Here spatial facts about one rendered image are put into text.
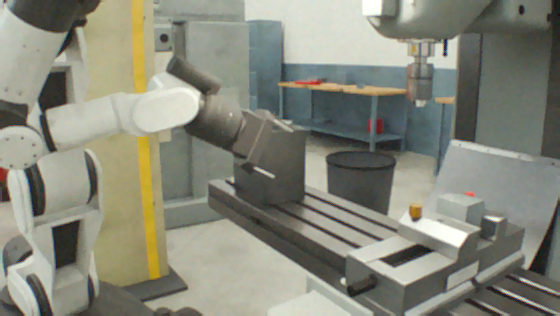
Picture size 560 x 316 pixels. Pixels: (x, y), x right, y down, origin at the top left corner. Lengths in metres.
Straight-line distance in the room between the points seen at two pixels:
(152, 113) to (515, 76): 0.81
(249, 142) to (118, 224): 1.67
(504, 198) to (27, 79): 0.98
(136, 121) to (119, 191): 1.67
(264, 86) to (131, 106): 7.39
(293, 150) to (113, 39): 1.40
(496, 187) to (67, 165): 0.98
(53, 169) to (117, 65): 1.35
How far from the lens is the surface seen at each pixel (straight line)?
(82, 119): 0.70
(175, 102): 0.68
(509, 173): 1.08
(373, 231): 0.93
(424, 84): 0.75
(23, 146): 0.67
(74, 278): 1.15
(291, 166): 1.06
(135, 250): 2.47
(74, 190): 0.98
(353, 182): 2.64
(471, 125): 1.15
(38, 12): 0.59
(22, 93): 0.64
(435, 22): 0.69
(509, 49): 1.10
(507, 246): 0.82
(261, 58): 7.99
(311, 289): 0.91
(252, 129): 0.79
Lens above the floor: 1.27
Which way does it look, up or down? 13 degrees down
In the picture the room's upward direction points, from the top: straight up
